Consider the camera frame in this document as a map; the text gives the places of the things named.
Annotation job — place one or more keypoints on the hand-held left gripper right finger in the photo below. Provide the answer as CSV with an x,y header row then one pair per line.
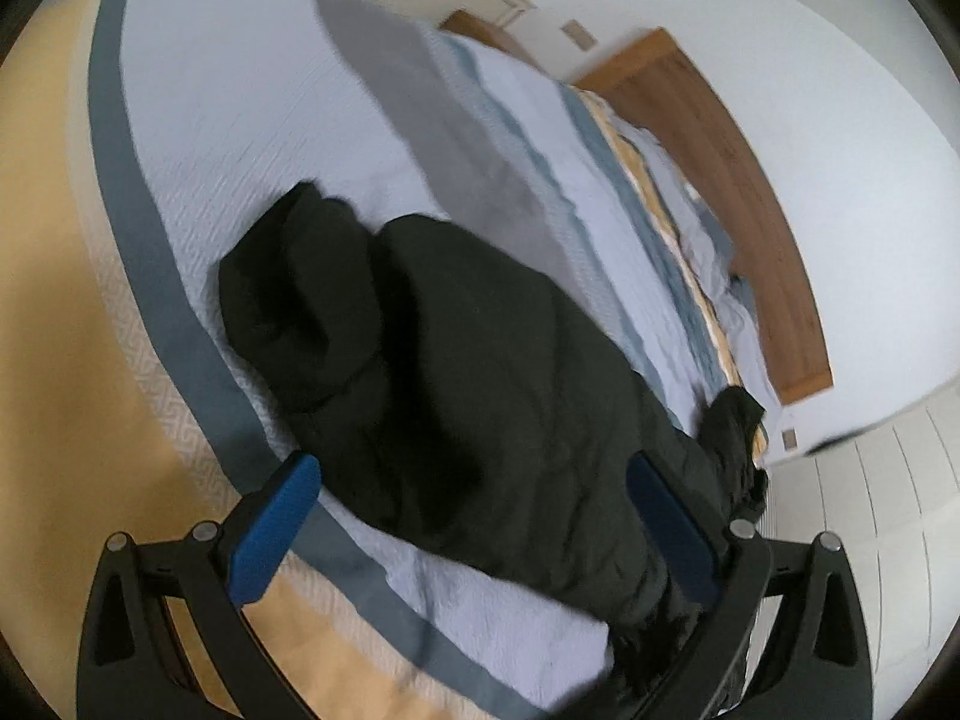
x,y
675,525

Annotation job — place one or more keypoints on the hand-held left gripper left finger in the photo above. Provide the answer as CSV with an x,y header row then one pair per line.
x,y
274,521

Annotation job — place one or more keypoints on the black jacket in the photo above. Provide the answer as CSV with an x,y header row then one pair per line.
x,y
465,375

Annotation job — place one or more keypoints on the white panelled cabinet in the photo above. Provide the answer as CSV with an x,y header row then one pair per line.
x,y
885,525

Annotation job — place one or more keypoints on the blue-grey pillow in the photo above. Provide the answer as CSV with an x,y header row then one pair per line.
x,y
720,247

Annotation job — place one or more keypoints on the light blue pillow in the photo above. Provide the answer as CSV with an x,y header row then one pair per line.
x,y
664,165

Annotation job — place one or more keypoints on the wooden headboard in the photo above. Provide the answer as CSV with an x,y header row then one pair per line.
x,y
705,142

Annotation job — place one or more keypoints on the striped bedspread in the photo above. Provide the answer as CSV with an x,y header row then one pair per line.
x,y
247,112

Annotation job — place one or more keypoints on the wooden nightstand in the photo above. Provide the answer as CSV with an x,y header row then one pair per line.
x,y
480,28

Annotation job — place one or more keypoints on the wall socket plate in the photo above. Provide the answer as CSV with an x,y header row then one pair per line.
x,y
789,439

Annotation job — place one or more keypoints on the wall switch plate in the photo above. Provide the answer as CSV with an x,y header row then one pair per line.
x,y
577,34

